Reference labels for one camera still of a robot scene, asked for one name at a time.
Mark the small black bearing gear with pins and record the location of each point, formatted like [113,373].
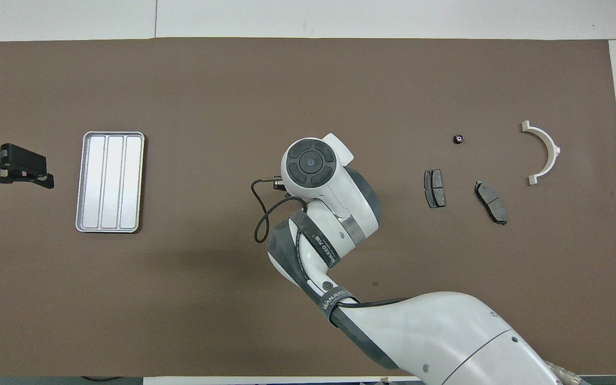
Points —
[458,139]

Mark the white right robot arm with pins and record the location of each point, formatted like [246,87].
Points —
[447,331]

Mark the rectangular grey brake pad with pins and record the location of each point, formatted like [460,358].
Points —
[435,190]

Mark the silver metal tray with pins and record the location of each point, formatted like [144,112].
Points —
[110,182]

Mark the elongated grey brake pad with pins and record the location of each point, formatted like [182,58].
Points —
[492,204]

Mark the white semicircular bracket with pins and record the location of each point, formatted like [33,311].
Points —
[553,152]

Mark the brown table mat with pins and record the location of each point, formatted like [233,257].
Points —
[179,299]

